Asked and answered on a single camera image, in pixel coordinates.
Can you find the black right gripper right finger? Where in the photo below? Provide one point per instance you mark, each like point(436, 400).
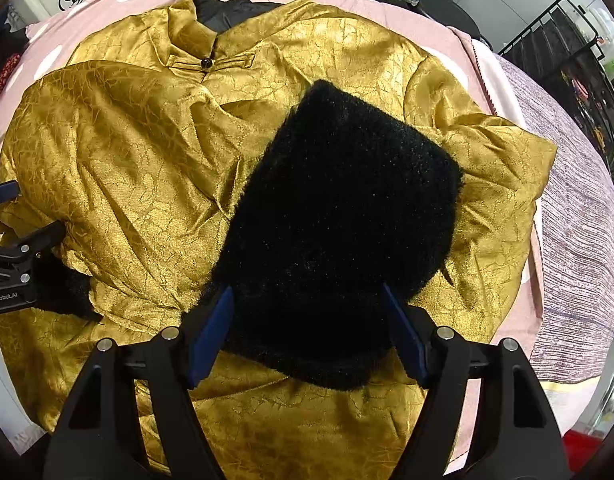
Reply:
point(515, 433)

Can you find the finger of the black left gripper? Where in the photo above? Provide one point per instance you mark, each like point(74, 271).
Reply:
point(8, 191)

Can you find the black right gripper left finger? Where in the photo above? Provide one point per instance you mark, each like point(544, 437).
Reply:
point(99, 436)

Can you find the gold satin jacket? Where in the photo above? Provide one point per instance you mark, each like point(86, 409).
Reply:
point(309, 159)

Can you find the red cloth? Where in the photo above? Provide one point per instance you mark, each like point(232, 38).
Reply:
point(579, 448)

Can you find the dark red patterned garment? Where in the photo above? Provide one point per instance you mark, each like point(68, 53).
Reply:
point(12, 46)

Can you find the pink polka dot bedsheet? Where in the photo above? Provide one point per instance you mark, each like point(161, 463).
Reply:
point(138, 122)

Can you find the lilac textured blanket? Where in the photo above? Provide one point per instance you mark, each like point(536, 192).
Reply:
point(577, 243)

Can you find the black metal rack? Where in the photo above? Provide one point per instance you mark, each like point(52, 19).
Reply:
point(560, 51)

